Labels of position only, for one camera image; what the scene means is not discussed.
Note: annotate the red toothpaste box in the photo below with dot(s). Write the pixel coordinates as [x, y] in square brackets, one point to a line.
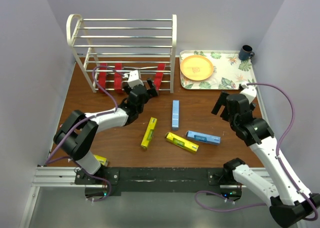
[159, 75]
[118, 78]
[101, 78]

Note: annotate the aluminium rail frame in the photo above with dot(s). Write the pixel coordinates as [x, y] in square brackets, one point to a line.
[56, 177]

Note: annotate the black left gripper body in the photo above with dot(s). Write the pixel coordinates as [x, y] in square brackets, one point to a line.
[148, 95]

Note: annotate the upright blue toothpaste box centre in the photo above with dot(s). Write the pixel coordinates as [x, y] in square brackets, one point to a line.
[175, 120]

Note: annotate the yellow toothpaste box centre left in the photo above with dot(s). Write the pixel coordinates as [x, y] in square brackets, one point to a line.
[148, 135]

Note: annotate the dark blue mug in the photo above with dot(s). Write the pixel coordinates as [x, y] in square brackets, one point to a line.
[246, 53]

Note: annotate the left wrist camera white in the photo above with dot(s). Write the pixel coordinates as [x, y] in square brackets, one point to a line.
[134, 79]

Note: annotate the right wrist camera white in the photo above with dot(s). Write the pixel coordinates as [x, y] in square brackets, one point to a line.
[249, 91]

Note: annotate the yellow toothpaste box near base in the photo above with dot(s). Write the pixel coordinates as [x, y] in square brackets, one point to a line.
[102, 160]

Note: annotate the blue toothpaste box lying right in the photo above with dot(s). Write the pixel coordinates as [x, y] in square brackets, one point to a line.
[203, 137]

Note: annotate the orange plate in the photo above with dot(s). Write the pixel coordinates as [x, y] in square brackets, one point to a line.
[196, 68]

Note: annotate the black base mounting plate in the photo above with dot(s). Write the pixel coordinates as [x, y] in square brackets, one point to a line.
[169, 180]

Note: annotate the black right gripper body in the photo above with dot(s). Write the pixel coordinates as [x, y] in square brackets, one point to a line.
[252, 106]

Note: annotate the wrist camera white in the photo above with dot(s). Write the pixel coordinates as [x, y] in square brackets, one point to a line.
[134, 79]
[249, 91]

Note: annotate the white metal shelf rack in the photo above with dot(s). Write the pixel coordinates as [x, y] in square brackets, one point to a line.
[138, 43]

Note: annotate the floral serving tray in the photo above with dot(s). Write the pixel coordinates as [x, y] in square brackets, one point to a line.
[228, 70]

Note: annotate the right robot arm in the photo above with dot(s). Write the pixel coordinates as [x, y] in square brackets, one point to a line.
[286, 197]

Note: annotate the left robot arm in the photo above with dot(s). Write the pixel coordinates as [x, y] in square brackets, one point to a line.
[77, 133]

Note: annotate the yellow toothpaste box centre right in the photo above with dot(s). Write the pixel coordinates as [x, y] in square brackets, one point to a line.
[181, 142]

